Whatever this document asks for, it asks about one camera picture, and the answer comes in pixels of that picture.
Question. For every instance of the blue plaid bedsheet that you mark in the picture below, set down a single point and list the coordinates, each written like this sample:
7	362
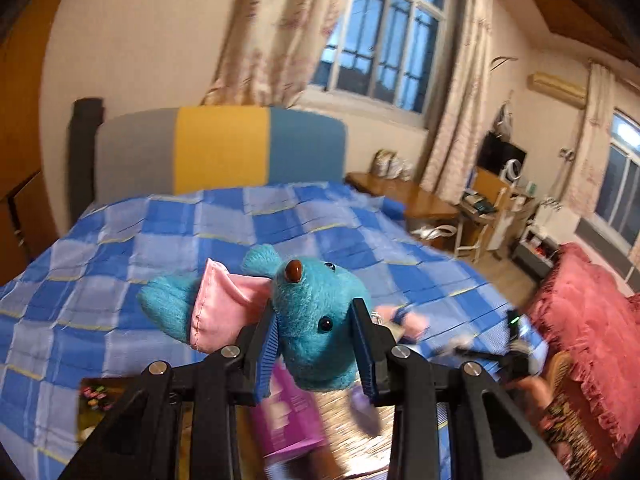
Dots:
125	260

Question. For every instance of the blue plush elephant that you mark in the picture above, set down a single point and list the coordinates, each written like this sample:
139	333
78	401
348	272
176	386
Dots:
310	340

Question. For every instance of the hanging bag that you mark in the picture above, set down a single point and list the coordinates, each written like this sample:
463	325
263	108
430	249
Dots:
502	120

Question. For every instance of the black bedpost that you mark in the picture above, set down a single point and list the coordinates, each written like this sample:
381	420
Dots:
85	160

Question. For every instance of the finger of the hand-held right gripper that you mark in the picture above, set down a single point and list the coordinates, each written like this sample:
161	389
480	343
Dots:
475	355

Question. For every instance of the black monitor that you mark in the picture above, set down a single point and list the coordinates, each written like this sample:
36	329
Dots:
500	152

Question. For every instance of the floral curtain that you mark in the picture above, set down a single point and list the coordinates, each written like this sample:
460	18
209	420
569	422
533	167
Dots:
460	85
275	35
595	135

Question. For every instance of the wooden wardrobe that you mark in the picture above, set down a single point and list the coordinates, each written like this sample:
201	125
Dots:
25	135

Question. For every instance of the side window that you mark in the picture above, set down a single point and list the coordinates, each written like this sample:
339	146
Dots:
622	185

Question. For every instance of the white round fan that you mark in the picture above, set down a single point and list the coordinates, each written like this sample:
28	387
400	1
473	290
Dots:
511	172

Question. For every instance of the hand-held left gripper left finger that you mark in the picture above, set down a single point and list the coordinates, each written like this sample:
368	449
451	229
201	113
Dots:
267	355

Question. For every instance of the purple carton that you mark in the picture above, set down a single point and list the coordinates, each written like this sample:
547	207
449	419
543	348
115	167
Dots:
290	410

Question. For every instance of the barred window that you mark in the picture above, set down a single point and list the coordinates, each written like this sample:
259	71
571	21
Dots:
385	35

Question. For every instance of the wooden chair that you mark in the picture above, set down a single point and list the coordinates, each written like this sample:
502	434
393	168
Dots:
487	200

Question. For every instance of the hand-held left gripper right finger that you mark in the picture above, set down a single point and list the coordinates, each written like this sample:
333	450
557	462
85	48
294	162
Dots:
362	345

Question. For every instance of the air conditioner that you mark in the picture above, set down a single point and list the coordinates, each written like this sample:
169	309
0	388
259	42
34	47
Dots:
557	90

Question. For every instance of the packets on desk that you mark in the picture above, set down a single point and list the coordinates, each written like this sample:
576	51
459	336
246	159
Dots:
390	165

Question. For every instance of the grey yellow blue headboard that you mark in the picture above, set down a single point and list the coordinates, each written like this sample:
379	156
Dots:
220	150

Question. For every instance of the wooden desk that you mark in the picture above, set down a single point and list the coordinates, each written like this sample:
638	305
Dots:
400	195

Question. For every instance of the pink ruffled blanket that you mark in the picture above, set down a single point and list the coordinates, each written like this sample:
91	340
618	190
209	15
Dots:
590	320

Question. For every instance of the small storage cabinet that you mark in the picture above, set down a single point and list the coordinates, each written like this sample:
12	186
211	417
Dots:
535	257

